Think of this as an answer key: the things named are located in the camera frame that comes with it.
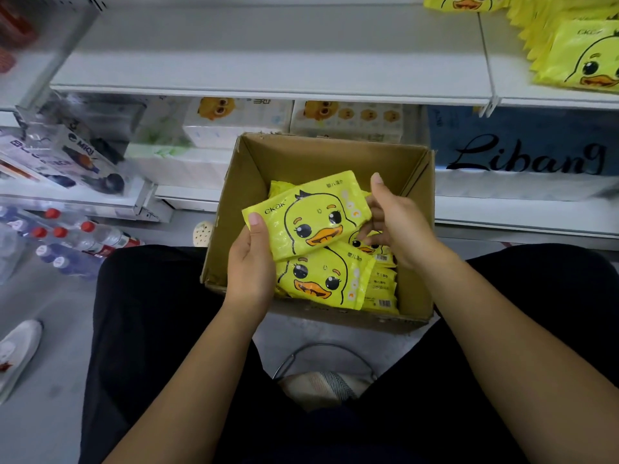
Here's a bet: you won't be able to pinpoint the white pegboard shelf unit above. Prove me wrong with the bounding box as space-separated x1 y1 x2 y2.
0 0 108 122

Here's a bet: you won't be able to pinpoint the person's black trousers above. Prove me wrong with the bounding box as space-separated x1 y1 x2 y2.
79 243 619 464

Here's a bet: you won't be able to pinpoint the MIQI boxes with fruit print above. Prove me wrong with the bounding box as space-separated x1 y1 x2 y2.
0 121 146 209

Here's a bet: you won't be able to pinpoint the person's left cream clog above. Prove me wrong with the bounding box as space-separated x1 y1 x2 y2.
192 221 216 247

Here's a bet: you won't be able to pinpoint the brown cardboard box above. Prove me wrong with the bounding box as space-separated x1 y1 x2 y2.
200 133 437 334

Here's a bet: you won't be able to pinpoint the person's left hand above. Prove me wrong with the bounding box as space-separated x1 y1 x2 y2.
225 211 279 325

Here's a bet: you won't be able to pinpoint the yellow duck packets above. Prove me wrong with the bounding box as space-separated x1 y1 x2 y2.
266 179 400 317
507 0 619 95

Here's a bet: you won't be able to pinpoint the metal frame stool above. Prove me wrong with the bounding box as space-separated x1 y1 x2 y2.
273 343 378 412

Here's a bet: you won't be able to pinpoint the person's left forearm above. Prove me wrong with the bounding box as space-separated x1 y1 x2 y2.
104 299 267 464

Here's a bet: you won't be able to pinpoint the white metal shelf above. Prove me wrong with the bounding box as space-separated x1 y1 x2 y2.
48 0 619 252

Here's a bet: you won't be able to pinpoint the green white tissue pack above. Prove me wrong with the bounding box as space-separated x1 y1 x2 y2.
124 99 233 188

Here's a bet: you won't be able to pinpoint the pack of red-capped bottles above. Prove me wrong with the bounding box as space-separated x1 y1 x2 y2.
0 206 141 281

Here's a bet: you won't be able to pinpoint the person's right forearm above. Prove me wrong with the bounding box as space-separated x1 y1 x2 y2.
420 246 619 464

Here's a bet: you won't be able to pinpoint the person's right hand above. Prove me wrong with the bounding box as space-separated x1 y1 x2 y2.
353 173 456 273

